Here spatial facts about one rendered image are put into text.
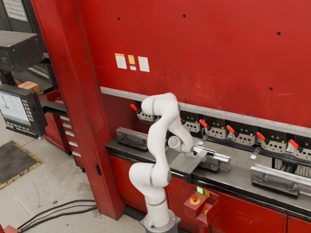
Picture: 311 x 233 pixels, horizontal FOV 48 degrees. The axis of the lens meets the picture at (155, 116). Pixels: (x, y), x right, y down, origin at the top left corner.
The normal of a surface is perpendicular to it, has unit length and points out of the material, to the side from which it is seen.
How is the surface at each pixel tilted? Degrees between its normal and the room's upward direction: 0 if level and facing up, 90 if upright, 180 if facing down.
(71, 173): 0
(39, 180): 0
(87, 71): 90
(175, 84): 90
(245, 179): 0
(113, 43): 90
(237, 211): 90
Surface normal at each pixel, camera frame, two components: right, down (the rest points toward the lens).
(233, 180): -0.14, -0.84
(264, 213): -0.55, 0.51
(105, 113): 0.82, 0.19
